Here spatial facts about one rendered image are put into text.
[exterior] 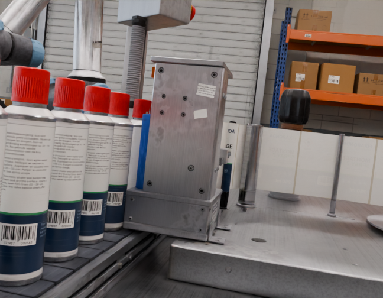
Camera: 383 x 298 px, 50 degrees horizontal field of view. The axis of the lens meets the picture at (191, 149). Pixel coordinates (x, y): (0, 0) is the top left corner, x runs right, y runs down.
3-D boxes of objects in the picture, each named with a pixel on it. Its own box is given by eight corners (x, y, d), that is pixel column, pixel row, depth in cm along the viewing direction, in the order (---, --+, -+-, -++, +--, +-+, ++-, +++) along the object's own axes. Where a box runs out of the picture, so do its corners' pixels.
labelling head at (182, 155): (206, 242, 59) (226, 63, 57) (122, 228, 61) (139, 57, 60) (218, 222, 72) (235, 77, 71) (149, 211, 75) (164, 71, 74)
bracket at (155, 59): (223, 66, 58) (224, 60, 58) (149, 60, 60) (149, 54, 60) (232, 79, 71) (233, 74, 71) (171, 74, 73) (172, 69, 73)
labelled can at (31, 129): (22, 291, 37) (42, 66, 36) (-27, 281, 38) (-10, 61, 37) (52, 272, 42) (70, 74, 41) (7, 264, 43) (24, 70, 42)
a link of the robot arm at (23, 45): (20, 41, 113) (-17, 31, 104) (48, 39, 108) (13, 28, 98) (18, 70, 114) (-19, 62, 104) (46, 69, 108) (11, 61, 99)
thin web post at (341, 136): (336, 217, 91) (347, 133, 90) (327, 216, 91) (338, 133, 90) (335, 216, 93) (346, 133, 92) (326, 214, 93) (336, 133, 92)
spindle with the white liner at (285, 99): (301, 202, 107) (315, 88, 105) (266, 197, 109) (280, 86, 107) (299, 197, 116) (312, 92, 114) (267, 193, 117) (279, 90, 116)
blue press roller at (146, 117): (149, 217, 62) (161, 110, 61) (129, 214, 63) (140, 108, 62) (155, 214, 66) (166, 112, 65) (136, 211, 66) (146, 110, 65)
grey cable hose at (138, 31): (135, 108, 93) (144, 15, 92) (120, 106, 94) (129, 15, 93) (140, 109, 96) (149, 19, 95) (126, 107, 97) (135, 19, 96)
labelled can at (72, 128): (63, 265, 45) (81, 78, 43) (21, 257, 46) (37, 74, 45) (85, 252, 50) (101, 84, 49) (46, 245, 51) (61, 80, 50)
